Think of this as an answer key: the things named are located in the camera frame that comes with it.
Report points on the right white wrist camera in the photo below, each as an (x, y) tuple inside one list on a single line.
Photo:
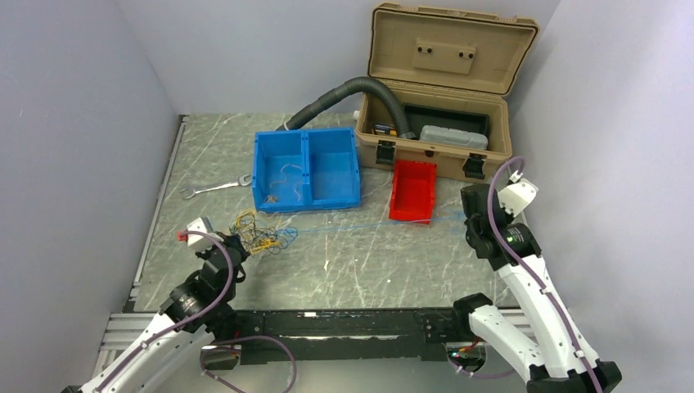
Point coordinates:
[(517, 195)]

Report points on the grey plastic case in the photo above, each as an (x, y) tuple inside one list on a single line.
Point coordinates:
[(453, 137)]

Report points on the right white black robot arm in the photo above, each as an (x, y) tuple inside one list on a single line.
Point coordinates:
[(557, 358)]

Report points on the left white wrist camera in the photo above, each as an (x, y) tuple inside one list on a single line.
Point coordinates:
[(199, 235)]

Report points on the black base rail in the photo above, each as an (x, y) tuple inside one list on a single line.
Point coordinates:
[(263, 336)]

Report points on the red plastic bin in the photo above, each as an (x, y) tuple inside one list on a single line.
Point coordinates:
[(413, 192)]

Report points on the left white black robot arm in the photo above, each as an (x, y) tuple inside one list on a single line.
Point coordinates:
[(195, 312)]

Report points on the tan open toolbox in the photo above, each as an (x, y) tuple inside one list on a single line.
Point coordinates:
[(448, 59)]

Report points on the silver combination wrench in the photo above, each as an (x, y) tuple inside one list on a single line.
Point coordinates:
[(191, 191)]

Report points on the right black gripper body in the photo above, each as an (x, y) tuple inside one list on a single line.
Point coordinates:
[(470, 233)]

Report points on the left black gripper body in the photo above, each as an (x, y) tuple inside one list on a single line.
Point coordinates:
[(204, 254)]

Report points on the blue two-compartment bin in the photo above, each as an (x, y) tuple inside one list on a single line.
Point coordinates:
[(306, 169)]

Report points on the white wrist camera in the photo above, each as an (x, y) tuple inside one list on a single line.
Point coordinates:
[(199, 235), (517, 195)]

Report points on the small colourful box in toolbox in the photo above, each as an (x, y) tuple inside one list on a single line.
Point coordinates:
[(384, 129)]

